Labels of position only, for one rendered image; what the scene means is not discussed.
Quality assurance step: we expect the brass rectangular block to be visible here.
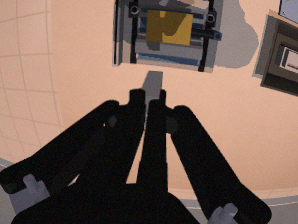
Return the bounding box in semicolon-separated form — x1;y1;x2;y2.
146;10;193;46

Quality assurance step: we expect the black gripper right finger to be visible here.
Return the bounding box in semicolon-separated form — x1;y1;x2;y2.
129;71;272;224

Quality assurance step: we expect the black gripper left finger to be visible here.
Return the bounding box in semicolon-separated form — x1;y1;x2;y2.
0;70;156;224

